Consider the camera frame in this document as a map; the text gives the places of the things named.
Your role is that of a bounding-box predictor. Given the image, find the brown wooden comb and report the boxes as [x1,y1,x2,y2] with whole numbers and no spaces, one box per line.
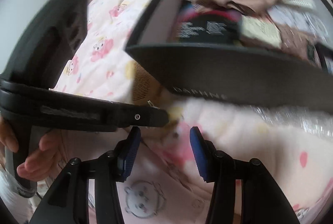
[132,62,163,106]

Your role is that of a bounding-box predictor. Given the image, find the person's left hand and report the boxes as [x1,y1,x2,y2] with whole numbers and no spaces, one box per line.
[1,117,62,182]

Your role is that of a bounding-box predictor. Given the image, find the pink cartoon pyjama trousers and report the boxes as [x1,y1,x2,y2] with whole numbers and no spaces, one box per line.
[60,129,210,223]

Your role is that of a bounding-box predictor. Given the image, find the pink cartoon print blanket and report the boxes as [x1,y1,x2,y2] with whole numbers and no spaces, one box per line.
[55,0,332,223]

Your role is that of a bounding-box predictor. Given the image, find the black cardboard storage box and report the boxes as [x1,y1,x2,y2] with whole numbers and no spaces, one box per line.
[125,0,332,113]

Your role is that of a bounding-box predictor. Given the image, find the small black framed box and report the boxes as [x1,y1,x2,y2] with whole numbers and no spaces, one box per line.
[315,43,333,75]

